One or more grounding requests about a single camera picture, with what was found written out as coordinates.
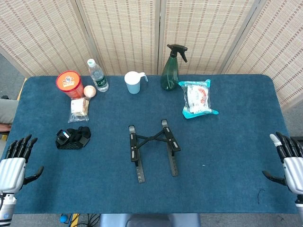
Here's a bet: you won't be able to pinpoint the beige onion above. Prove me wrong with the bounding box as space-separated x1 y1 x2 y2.
83 85 97 98

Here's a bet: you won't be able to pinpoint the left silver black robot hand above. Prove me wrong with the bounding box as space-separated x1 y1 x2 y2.
0 134 45 193

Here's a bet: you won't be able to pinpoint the light blue cup with handle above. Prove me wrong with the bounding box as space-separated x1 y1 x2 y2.
124 71 149 95

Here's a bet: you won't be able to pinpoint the person leg grey trousers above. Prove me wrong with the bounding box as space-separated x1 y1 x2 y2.
0 98 19 132

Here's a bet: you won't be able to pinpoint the teal snack package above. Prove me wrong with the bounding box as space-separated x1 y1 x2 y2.
178 79 220 120

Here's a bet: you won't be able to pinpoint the black folding laptop stand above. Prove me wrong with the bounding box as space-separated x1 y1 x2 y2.
128 119 182 184

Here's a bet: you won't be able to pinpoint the blue carpet table cover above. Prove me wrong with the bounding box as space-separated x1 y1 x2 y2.
1 74 299 215

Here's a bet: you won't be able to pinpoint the woven folding screen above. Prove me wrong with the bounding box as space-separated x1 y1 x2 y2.
0 0 303 112

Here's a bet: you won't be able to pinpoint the clear bag of pastries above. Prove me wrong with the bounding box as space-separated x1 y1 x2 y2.
67 97 90 123

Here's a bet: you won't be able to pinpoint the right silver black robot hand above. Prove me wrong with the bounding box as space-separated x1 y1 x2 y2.
261 131 303 196

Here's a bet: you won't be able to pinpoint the black strap brace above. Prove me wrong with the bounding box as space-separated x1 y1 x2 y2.
55 126 92 150

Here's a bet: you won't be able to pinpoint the green spray bottle black trigger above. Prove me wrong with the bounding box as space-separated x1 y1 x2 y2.
160 44 188 91

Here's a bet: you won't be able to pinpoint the red snack canister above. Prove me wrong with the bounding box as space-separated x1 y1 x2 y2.
55 70 85 99

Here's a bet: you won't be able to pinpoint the clear water bottle green label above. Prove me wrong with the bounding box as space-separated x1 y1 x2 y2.
87 58 109 93

